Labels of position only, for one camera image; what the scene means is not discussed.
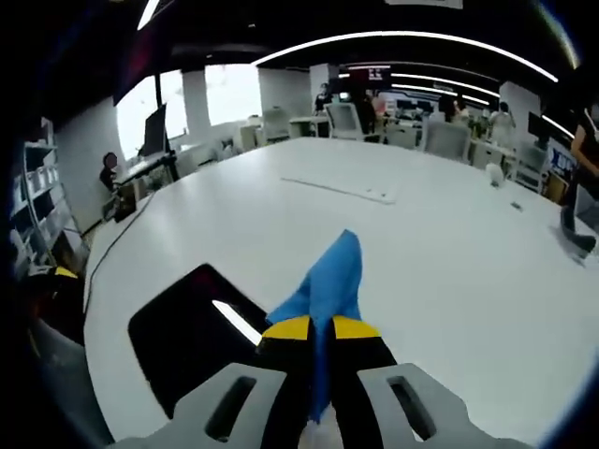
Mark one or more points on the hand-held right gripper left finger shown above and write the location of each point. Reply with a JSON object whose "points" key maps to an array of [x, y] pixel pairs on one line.
{"points": [[196, 416]]}

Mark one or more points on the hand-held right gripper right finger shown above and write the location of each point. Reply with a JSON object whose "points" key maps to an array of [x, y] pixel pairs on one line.
{"points": [[440, 416]]}

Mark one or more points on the black mirror with white frame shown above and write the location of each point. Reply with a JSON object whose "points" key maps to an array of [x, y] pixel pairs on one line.
{"points": [[187, 332]]}

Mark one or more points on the blue cleaning cloth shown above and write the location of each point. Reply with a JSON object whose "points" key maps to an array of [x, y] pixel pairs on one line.
{"points": [[334, 276]]}

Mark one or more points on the white storage shelf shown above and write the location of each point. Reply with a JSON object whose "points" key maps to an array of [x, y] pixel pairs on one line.
{"points": [[44, 206]]}

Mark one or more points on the black power box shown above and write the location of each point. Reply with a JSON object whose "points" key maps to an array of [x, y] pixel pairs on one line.
{"points": [[124, 203]]}

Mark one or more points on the black monitor on stand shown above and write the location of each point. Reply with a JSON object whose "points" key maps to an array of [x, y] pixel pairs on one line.
{"points": [[155, 133]]}

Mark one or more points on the small dark object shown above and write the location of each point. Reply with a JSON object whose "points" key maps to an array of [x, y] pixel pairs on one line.
{"points": [[516, 206]]}

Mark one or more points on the small white object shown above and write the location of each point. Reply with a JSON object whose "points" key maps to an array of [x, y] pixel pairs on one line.
{"points": [[496, 175]]}

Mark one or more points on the white office chair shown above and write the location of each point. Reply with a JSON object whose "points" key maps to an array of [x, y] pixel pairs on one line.
{"points": [[447, 141], [345, 120]]}

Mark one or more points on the straight ceiling light strip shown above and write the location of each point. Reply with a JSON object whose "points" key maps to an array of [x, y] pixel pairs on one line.
{"points": [[148, 14]]}

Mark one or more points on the curved ceiling light strip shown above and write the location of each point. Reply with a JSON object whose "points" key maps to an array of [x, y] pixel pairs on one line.
{"points": [[407, 36]]}

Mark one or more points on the ceiling air vent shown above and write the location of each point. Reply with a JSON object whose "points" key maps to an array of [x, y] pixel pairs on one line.
{"points": [[423, 2]]}

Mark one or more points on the red wall screen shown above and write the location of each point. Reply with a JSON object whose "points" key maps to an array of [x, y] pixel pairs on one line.
{"points": [[369, 73]]}

